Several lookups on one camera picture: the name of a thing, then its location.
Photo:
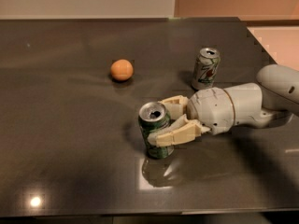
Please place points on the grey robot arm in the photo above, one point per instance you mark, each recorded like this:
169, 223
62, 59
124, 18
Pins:
270, 101

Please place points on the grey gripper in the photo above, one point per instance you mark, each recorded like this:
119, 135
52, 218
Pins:
209, 108

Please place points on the green soda can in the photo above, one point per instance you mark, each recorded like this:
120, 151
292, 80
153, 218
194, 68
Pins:
153, 117

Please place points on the white 7up can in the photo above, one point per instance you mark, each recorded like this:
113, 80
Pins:
205, 68

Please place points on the orange fruit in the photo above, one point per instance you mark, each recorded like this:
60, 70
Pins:
121, 70

